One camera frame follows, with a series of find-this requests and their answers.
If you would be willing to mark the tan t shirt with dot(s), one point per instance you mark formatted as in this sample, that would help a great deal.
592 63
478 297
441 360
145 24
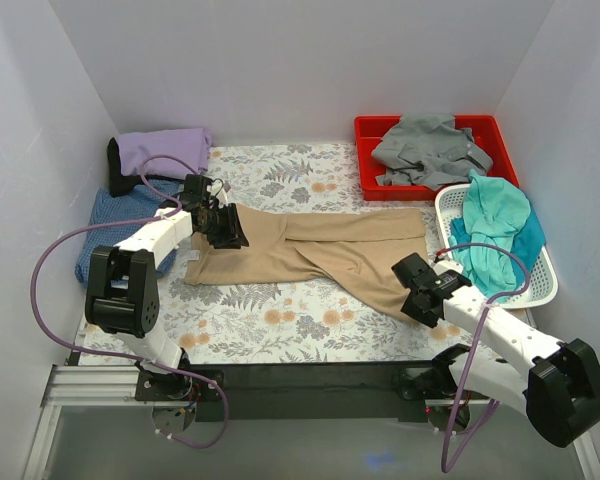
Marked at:
357 251

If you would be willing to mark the folded blue checked shirt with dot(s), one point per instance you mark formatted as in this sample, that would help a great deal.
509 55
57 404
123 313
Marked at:
140 203

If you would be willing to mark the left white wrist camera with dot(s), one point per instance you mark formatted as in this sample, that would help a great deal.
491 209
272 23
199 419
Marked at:
219 190

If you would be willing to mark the white plastic basket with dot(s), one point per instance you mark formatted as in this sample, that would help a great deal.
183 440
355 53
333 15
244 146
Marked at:
543 280

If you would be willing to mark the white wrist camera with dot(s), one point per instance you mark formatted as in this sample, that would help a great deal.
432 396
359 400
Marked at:
444 262
219 190

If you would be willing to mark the black base bar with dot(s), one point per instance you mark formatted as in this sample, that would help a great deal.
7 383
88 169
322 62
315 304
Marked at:
354 390

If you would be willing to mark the aluminium rail frame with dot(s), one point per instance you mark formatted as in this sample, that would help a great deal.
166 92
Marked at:
76 386

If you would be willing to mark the folded black garment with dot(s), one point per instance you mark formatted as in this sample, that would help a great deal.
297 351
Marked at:
118 184

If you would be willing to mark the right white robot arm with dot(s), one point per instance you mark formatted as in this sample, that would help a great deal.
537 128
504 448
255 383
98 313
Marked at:
555 384

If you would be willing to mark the floral table cloth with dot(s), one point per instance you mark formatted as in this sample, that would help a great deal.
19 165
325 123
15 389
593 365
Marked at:
308 321

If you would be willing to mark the folded purple shirt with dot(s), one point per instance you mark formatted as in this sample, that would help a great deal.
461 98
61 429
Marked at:
182 151

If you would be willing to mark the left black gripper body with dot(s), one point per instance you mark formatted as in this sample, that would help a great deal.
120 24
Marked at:
229 225

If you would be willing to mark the teal shirt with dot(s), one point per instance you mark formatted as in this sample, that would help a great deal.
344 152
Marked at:
500 234

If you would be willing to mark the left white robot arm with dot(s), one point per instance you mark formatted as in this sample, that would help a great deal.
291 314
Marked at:
122 292

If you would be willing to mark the red plastic bin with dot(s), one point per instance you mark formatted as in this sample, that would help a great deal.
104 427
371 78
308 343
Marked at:
369 130

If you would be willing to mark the grey shirt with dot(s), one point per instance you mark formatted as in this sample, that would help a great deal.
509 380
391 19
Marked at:
430 151

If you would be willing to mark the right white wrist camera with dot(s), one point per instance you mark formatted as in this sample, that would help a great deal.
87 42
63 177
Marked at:
444 262

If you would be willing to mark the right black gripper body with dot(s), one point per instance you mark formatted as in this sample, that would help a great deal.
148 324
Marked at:
419 288

